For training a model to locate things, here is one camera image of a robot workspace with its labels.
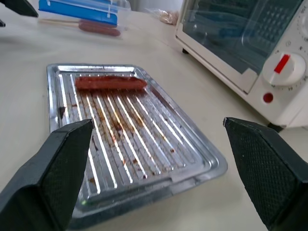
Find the white timer knob red stripe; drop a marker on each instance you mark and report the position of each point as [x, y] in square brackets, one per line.
[284, 72]

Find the black oven foot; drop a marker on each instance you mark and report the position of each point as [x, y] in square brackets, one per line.
[185, 51]
[275, 127]

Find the skewered sausage on wooden stick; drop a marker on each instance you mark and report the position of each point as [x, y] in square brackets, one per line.
[101, 30]

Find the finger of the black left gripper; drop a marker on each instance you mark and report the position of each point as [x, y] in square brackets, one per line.
[19, 6]
[2, 23]

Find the clear plastic bag with food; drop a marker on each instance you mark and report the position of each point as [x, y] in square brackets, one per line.
[166, 15]

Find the clear plastic box blue lid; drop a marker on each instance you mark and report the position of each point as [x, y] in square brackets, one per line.
[79, 10]

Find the red-brown sausage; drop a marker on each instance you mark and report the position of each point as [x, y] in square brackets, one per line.
[110, 83]

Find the ribbed silver metal baking tray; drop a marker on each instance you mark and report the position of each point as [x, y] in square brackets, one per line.
[144, 125]

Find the white oven temperature knob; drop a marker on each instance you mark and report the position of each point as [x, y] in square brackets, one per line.
[303, 24]

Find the white toaster oven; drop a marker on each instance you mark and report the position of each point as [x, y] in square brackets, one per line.
[250, 80]

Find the red oven indicator light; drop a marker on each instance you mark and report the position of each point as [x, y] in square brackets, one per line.
[268, 97]

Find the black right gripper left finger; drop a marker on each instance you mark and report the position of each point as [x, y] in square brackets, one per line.
[43, 183]

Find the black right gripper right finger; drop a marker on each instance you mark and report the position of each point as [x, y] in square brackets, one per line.
[272, 173]

